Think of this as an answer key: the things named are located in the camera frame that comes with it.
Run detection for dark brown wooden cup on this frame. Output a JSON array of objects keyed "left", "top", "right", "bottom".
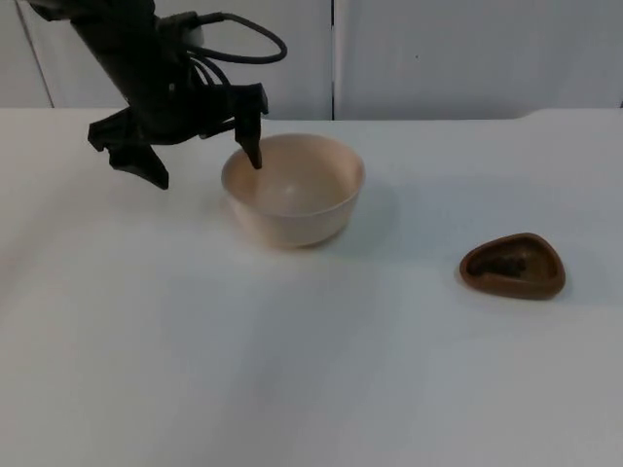
[{"left": 458, "top": 232, "right": 568, "bottom": 301}]

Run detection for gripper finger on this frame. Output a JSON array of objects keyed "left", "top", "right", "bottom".
[
  {"left": 227, "top": 83, "right": 270, "bottom": 171},
  {"left": 87, "top": 107, "right": 170, "bottom": 191}
]

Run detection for coffee beans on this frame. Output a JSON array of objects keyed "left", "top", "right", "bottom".
[{"left": 468, "top": 249, "right": 530, "bottom": 280}]

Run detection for black cable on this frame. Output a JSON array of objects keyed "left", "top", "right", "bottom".
[
  {"left": 187, "top": 48, "right": 230, "bottom": 90},
  {"left": 193, "top": 13, "right": 289, "bottom": 65}
]

